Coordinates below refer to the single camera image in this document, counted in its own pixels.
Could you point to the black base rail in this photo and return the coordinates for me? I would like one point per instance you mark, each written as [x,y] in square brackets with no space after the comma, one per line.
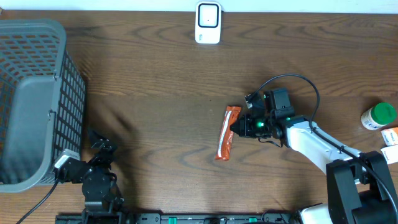
[156,218]

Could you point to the orange Kleenex tissue pack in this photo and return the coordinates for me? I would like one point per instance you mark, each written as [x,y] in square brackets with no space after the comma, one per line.
[390,136]

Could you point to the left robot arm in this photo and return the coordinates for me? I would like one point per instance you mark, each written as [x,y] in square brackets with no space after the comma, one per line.
[103,199]

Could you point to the grey plastic basket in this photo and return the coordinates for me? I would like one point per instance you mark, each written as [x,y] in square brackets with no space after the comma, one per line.
[42,102]

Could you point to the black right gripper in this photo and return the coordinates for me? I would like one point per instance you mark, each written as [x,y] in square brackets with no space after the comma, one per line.
[241,130]

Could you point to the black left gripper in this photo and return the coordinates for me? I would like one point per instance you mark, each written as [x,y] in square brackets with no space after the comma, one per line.
[106,147]

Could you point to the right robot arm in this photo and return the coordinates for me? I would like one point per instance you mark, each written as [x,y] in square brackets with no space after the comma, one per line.
[359,185]

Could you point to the green lid white jar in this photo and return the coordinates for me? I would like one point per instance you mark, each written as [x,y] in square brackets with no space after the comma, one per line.
[378,116]

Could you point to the red Top chocolate bar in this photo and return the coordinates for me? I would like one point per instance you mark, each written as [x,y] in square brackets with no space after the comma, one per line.
[226,135]

